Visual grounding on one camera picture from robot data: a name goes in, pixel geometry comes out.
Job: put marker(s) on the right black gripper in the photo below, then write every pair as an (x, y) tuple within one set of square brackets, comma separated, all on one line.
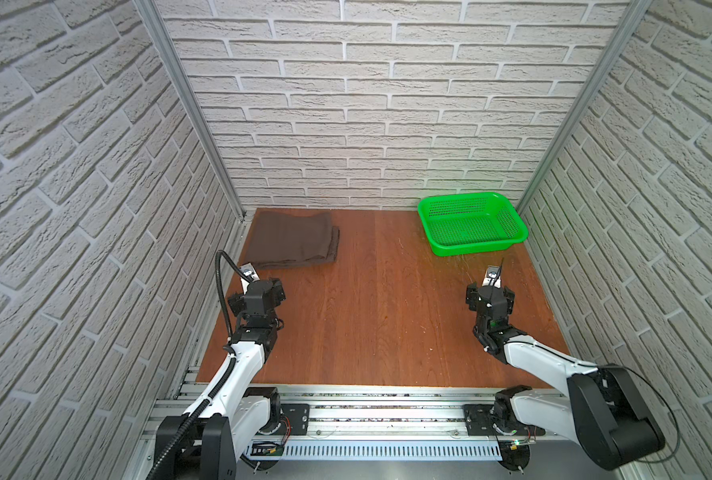
[(472, 296)]

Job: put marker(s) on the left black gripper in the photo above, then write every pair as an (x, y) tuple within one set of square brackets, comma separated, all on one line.
[(241, 306)]

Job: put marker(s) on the brown trousers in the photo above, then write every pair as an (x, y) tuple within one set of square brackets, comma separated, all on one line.
[(280, 240)]

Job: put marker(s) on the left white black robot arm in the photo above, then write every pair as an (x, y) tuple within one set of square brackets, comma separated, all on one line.
[(228, 414)]

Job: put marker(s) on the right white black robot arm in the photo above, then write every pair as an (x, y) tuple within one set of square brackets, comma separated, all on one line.
[(598, 407)]

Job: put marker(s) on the green plastic basket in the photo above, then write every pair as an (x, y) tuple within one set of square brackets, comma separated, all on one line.
[(471, 223)]

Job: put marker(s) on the small black electronics box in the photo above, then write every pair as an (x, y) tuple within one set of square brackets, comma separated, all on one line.
[(267, 449)]

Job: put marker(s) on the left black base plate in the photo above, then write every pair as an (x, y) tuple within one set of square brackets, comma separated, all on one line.
[(294, 420)]

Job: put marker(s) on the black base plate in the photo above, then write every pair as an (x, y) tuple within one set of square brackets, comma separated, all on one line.
[(488, 420), (294, 420)]

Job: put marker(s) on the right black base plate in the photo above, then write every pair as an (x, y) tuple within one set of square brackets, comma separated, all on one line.
[(488, 420)]

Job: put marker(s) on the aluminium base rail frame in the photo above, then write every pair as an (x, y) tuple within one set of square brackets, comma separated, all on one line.
[(386, 423)]

